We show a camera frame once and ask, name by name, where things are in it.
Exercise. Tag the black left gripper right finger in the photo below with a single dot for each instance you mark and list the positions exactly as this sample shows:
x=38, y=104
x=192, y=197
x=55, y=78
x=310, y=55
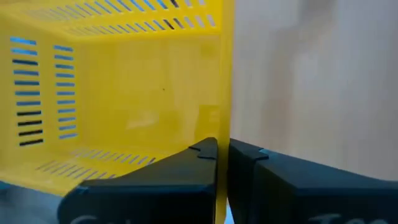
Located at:
x=311, y=202

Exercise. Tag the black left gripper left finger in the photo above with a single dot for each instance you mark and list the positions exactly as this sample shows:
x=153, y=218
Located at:
x=149, y=202

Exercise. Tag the yellow slotted plastic basket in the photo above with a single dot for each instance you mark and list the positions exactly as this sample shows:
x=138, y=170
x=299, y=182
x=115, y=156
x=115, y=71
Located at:
x=124, y=93

